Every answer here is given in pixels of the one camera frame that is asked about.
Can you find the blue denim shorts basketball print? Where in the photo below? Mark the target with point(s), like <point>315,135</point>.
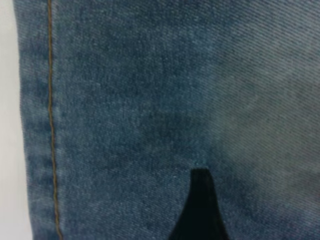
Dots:
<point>125,100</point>

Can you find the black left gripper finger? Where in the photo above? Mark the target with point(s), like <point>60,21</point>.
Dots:
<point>200,212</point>

